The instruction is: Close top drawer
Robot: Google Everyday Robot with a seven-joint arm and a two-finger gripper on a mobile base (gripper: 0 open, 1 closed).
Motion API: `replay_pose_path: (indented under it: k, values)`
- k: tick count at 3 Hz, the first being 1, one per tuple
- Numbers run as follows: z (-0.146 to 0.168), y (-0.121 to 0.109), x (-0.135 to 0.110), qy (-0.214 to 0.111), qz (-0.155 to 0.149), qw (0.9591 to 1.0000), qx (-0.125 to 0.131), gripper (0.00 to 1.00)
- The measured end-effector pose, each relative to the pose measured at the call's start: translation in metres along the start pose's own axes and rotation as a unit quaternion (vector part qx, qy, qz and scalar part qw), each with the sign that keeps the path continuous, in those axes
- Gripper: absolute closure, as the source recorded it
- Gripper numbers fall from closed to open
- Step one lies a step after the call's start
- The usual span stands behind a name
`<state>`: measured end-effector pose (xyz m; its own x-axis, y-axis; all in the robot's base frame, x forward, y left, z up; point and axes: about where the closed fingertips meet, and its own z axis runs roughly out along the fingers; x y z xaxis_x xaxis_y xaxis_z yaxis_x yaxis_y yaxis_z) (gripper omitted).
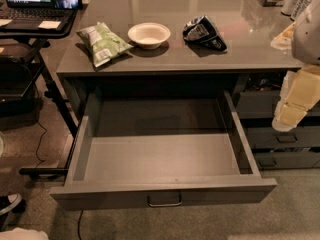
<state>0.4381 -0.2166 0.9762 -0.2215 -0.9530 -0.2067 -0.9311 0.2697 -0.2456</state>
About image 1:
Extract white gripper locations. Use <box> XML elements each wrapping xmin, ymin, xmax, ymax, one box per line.
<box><xmin>272</xmin><ymin>64</ymin><xmax>320</xmax><ymax>132</ymax></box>

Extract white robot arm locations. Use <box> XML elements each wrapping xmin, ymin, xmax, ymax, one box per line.
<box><xmin>272</xmin><ymin>0</ymin><xmax>320</xmax><ymax>132</ymax></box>

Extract grey right top drawer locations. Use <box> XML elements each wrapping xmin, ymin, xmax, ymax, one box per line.
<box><xmin>235</xmin><ymin>89</ymin><xmax>320</xmax><ymax>120</ymax></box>

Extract grey right bottom drawer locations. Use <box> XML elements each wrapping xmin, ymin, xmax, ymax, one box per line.
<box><xmin>254</xmin><ymin>152</ymin><xmax>320</xmax><ymax>170</ymax></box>

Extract black chip bag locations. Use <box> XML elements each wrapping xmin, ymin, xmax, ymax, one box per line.
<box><xmin>182</xmin><ymin>15</ymin><xmax>227</xmax><ymax>51</ymax></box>

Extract white can middle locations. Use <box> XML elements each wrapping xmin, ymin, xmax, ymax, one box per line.
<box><xmin>290</xmin><ymin>0</ymin><xmax>319</xmax><ymax>22</ymax></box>

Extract white paper bowl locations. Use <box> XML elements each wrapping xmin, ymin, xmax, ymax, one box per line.
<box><xmin>128</xmin><ymin>23</ymin><xmax>171</xmax><ymax>49</ymax></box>

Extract green chip bag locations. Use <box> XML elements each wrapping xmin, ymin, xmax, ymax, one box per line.
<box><xmin>77</xmin><ymin>22</ymin><xmax>132</xmax><ymax>67</ymax></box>

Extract black smartphone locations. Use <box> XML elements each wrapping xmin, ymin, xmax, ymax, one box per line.
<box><xmin>50</xmin><ymin>0</ymin><xmax>83</xmax><ymax>10</ymax></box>

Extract black laptop stand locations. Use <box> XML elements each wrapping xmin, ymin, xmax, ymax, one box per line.
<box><xmin>0</xmin><ymin>9</ymin><xmax>80</xmax><ymax>179</ymax></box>

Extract yellow sticky note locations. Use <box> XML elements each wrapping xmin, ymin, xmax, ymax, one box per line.
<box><xmin>38</xmin><ymin>21</ymin><xmax>61</xmax><ymax>29</ymax></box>

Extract open black laptop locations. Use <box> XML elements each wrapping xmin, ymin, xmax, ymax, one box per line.
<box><xmin>0</xmin><ymin>0</ymin><xmax>78</xmax><ymax>32</ymax></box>

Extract black white sneaker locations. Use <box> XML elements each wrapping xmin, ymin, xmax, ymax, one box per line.
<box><xmin>0</xmin><ymin>193</ymin><xmax>22</xmax><ymax>216</ymax></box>

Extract white trouser knee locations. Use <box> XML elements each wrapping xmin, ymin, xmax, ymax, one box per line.
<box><xmin>0</xmin><ymin>228</ymin><xmax>49</xmax><ymax>240</ymax></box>

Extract black power cable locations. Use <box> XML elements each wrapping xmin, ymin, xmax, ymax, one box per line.
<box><xmin>33</xmin><ymin>117</ymin><xmax>84</xmax><ymax>240</ymax></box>

